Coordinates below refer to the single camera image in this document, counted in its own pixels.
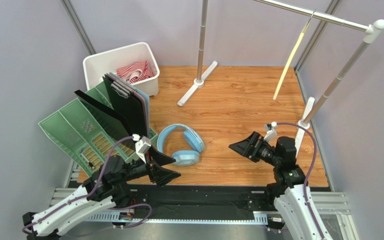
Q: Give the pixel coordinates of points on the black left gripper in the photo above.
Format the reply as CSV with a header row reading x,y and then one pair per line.
x,y
161,175

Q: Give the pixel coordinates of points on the cream plastic hanger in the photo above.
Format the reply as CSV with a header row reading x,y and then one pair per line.
x,y
291,56

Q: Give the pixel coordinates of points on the blue clipboard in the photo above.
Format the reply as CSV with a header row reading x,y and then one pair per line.
x,y
142,91

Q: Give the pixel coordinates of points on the blue white headphones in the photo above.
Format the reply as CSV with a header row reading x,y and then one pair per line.
x,y
192,143

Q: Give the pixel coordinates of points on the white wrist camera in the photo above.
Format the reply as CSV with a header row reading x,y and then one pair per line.
x,y
142,145
271,132

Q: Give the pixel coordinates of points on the red white striped tank top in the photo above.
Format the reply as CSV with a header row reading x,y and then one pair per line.
x,y
135,72

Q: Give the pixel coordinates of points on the black folder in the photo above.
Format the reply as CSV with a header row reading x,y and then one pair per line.
x,y
115,125

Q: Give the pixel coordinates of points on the green plastic file rack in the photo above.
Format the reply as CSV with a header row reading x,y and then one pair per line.
x,y
76,132

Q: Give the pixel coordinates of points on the white plastic bin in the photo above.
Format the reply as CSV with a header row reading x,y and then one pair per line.
x,y
96,65

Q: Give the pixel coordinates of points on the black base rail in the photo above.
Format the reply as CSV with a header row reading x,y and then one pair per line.
x,y
199,202

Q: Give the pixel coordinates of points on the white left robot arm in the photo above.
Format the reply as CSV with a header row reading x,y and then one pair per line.
x,y
106,189

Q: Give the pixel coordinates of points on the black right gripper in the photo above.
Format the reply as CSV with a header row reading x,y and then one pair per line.
x,y
254,147

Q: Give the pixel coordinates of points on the pink clipboard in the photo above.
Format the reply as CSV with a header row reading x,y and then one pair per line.
x,y
141,98

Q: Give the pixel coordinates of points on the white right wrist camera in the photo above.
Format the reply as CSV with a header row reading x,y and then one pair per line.
x,y
271,132

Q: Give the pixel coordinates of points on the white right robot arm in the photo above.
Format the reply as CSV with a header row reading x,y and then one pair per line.
x,y
290,194

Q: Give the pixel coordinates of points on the black clipboard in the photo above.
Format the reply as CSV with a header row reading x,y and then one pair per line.
x,y
129,104

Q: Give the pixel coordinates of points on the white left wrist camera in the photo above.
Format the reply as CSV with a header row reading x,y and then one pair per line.
x,y
142,145

